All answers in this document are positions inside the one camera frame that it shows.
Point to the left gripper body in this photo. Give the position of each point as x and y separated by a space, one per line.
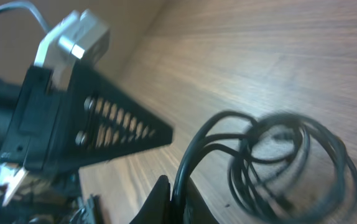
38 132

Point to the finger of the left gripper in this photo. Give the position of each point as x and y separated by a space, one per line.
100 122

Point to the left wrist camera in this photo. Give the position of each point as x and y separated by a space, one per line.
80 37

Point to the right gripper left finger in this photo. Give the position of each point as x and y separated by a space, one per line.
155 209

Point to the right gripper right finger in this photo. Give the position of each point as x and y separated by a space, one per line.
196 210

